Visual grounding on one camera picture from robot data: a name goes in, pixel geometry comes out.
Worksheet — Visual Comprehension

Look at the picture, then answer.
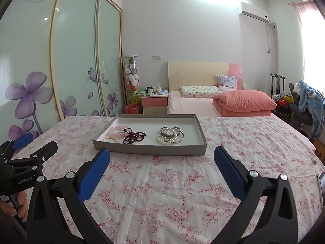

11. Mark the grey cardboard tray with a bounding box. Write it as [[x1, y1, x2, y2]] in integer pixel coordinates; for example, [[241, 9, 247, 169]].
[[93, 114, 207, 156]]

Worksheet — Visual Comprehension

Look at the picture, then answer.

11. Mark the lavender small pillow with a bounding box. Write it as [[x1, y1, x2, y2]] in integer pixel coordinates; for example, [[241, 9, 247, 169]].
[[217, 74, 238, 91]]

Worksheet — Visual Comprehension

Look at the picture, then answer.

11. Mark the blue bin with red bag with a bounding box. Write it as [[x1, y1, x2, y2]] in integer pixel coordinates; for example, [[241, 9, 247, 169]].
[[124, 104, 141, 115]]

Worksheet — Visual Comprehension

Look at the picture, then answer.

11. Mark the large pink bead bracelet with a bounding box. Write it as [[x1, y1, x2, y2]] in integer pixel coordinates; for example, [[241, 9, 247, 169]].
[[108, 124, 131, 137]]

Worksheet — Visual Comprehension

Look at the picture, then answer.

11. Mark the pink pearl bracelet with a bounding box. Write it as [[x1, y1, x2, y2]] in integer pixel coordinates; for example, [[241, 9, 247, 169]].
[[102, 134, 120, 144]]

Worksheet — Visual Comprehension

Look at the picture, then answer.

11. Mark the pink bed mattress sheet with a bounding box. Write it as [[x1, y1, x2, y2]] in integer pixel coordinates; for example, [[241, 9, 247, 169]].
[[167, 90, 316, 152]]

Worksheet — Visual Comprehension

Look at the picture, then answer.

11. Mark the silver bangle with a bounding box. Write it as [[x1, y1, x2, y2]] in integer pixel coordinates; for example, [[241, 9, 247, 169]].
[[158, 126, 184, 144]]

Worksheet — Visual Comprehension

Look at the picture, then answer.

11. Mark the floral white pillow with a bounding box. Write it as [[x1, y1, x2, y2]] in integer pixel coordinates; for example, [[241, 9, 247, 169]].
[[180, 85, 222, 98]]

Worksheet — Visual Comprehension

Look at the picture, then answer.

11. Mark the white mug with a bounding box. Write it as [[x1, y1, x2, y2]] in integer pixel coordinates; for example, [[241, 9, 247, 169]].
[[147, 88, 154, 95]]

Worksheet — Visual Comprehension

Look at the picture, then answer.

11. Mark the person's left hand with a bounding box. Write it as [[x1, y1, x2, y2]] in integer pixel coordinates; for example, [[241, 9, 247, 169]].
[[0, 190, 29, 223]]

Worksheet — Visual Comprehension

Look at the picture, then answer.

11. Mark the folded salmon duvet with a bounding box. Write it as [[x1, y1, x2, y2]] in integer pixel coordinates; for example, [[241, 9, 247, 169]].
[[213, 90, 276, 117]]

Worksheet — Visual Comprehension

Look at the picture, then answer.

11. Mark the pink white nightstand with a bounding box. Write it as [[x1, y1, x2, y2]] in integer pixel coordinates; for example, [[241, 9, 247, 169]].
[[141, 94, 169, 115]]

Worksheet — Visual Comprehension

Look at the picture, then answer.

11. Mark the clear tube of plush toys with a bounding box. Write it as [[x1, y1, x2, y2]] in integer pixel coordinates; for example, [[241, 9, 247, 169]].
[[123, 55, 140, 105]]

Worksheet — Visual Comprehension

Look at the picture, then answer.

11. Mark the dark red bead necklace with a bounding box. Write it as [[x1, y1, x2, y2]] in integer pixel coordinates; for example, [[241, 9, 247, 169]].
[[122, 128, 147, 144]]

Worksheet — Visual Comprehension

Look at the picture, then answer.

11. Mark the sliding wardrobe with flowers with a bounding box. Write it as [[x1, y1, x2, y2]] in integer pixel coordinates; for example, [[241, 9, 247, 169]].
[[1, 0, 125, 141]]

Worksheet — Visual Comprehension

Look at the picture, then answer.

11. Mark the cream pink headboard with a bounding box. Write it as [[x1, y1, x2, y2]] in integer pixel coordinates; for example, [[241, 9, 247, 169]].
[[167, 61, 243, 91]]

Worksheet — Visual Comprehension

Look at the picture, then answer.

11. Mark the blue plush garment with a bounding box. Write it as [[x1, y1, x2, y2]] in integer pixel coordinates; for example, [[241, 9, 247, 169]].
[[299, 79, 324, 139]]

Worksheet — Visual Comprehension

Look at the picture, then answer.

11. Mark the white air conditioner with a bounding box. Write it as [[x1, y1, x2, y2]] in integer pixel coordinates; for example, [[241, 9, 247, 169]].
[[237, 2, 269, 24]]

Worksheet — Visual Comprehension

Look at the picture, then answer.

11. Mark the floral pink bedsheet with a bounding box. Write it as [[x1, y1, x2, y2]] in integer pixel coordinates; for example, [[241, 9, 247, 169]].
[[10, 115, 325, 244]]

